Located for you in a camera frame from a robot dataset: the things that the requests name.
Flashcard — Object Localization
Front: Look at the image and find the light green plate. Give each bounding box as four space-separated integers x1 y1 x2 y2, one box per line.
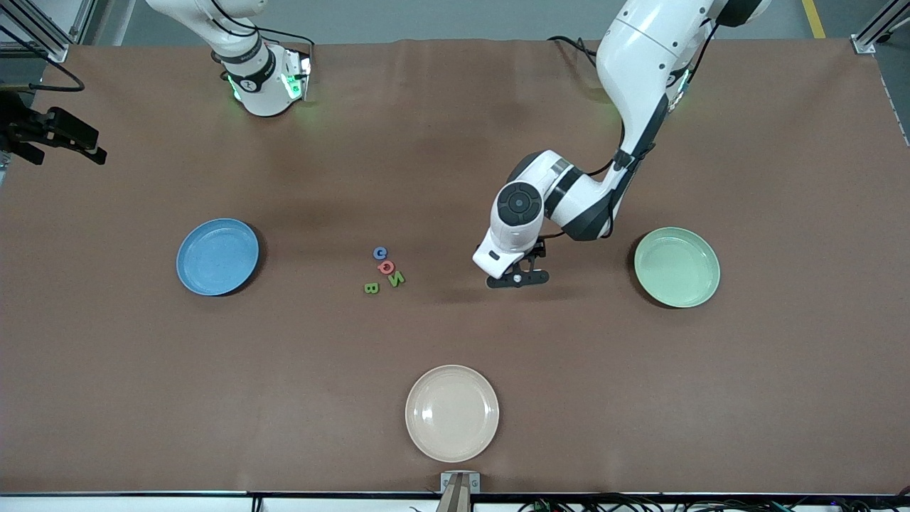
633 227 721 309

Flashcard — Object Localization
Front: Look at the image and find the cream plate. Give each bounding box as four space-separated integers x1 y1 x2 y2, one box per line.
405 364 500 464

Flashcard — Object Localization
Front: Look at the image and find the blue plate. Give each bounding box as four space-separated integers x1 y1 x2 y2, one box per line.
176 218 260 297

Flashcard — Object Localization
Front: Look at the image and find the brown table cover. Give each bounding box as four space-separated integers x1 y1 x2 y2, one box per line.
0 37 910 496

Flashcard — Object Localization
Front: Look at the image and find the base connector box green light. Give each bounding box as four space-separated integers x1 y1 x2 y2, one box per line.
281 48 312 100

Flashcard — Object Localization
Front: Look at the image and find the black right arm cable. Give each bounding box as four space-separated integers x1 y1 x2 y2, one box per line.
0 25 86 93

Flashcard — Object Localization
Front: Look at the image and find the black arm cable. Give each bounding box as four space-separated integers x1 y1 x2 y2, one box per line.
0 25 86 93
537 14 719 246

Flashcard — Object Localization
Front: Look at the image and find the aluminium frame post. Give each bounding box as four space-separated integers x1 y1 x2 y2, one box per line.
852 0 910 56
0 0 97 63

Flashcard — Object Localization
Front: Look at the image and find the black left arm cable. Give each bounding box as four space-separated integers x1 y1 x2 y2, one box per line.
537 14 719 246

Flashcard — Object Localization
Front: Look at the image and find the black base cable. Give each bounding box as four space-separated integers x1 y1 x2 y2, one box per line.
252 27 316 49
546 34 599 61

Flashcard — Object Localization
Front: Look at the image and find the black cable bundle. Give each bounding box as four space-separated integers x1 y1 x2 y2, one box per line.
519 494 910 512

